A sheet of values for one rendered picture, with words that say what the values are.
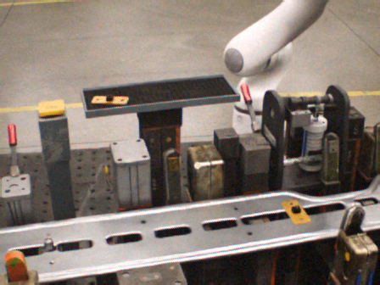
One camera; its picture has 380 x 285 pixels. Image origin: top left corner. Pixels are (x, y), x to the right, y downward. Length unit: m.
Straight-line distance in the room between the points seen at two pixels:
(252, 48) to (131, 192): 0.58
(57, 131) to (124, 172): 0.23
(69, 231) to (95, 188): 0.71
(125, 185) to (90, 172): 0.76
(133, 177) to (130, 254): 0.19
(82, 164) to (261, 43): 0.79
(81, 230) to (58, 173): 0.26
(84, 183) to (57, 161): 0.54
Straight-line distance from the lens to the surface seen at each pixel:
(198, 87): 1.55
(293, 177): 1.56
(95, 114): 1.44
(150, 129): 1.51
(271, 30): 1.71
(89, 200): 1.97
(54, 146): 1.50
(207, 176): 1.39
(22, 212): 1.38
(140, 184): 1.36
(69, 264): 1.24
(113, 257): 1.24
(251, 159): 1.45
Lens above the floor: 1.77
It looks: 31 degrees down
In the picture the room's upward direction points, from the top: 3 degrees clockwise
